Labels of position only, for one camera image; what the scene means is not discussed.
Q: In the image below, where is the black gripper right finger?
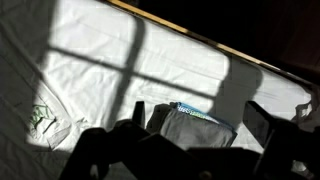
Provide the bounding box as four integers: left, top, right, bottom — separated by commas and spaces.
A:
242, 100, 320, 180

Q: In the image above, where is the folded grey blue towel stack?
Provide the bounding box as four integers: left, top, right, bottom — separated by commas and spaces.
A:
145, 101, 239, 152

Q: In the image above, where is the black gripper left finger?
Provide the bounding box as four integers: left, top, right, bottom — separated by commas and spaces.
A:
59, 100, 152, 180

